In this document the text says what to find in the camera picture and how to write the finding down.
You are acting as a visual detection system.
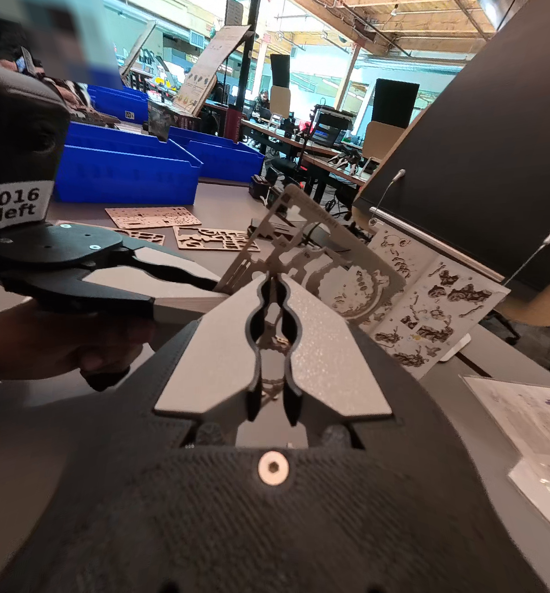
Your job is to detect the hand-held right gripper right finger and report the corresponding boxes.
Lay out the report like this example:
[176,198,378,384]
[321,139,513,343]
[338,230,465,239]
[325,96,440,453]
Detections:
[279,273,394,427]

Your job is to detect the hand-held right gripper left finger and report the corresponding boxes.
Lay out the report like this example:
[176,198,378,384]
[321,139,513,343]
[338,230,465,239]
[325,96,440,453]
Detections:
[154,273,271,423]

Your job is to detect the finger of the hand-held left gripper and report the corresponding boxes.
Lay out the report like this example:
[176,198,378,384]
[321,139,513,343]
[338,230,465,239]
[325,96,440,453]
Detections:
[82,268,231,326]
[122,246,222,293]

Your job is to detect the wooden puzzle sheet with gear cutout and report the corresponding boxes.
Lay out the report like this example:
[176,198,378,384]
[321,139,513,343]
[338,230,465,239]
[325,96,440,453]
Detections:
[214,184,408,408]

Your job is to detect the grey desk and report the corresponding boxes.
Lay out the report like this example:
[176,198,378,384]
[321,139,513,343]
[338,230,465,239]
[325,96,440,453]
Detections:
[0,178,550,593]

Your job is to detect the person's left hand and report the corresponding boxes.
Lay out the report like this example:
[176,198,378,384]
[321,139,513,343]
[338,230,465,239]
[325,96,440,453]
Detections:
[0,299,156,384]

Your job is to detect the wooden puzzle sheet large cutouts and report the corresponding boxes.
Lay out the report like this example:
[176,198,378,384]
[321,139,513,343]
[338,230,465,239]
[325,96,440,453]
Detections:
[173,225,262,254]

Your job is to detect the wooden puzzle sheet small holes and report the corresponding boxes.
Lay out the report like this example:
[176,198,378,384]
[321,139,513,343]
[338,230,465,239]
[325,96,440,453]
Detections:
[105,206,202,230]

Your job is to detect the large blue plastic bin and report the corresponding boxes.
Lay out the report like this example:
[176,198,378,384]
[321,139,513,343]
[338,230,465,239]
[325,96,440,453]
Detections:
[54,121,204,205]

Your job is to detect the black battery charger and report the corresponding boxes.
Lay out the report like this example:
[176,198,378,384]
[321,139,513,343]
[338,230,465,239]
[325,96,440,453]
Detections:
[249,174,280,201]

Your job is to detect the printed instruction sheet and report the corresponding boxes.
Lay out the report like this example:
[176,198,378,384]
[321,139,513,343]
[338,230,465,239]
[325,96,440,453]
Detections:
[362,222,510,368]

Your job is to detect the dark foil packet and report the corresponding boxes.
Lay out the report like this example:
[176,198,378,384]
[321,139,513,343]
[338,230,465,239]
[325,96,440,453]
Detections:
[147,99,175,142]

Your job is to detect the background wooden table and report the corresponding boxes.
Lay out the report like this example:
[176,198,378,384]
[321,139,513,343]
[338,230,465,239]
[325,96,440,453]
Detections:
[242,118,369,187]

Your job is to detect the white-tipped thin rod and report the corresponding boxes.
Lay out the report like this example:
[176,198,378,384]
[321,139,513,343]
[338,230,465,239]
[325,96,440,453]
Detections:
[502,226,550,286]
[370,169,406,223]

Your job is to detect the cardboard sign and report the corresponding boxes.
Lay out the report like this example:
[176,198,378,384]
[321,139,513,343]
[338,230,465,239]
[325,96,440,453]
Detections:
[172,25,252,114]

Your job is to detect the paper in clear sleeve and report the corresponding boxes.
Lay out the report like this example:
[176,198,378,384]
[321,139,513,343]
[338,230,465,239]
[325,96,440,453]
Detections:
[462,374,550,545]

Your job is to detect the black machine with screen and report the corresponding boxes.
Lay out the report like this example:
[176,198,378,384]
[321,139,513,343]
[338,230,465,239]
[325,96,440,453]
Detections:
[311,106,355,149]

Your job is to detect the black board stand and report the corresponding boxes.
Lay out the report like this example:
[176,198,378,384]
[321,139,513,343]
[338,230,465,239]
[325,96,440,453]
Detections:
[351,0,550,325]

